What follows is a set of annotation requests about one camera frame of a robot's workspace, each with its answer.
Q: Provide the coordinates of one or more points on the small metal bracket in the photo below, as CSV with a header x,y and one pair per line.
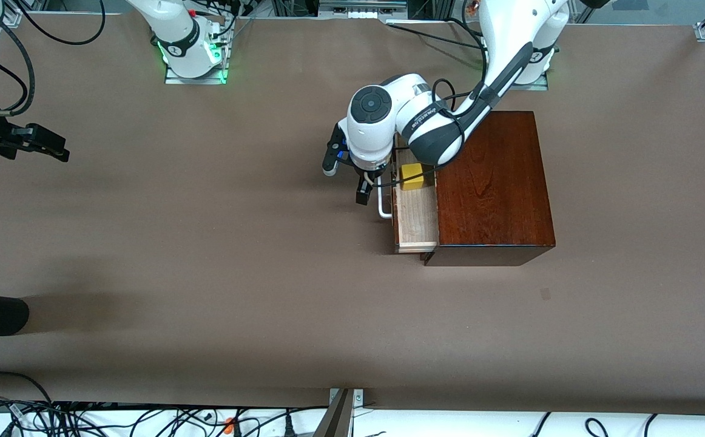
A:
x,y
358,397

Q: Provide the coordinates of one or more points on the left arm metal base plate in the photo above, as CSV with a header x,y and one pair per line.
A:
x,y
537,87

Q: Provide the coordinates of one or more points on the orange connector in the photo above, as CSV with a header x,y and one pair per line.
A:
x,y
229,425

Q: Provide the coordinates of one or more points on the yellow block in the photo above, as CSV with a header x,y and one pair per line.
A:
x,y
412,171

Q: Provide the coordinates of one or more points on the dark brown wooden cabinet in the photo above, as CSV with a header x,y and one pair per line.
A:
x,y
498,194

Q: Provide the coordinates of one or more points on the grey device box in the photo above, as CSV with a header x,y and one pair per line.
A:
x,y
361,7

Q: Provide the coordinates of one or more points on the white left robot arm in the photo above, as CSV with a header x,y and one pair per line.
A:
x,y
371,133

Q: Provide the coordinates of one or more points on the dark diagonal bar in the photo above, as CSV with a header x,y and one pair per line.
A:
x,y
335,419

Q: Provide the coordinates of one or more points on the light wood drawer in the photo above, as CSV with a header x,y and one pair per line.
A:
x,y
416,218

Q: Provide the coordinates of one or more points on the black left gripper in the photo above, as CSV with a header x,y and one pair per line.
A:
x,y
364,182

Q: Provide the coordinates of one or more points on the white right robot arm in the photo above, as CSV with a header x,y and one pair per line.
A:
x,y
182,42

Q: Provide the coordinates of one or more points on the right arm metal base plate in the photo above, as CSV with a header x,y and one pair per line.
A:
x,y
195,81

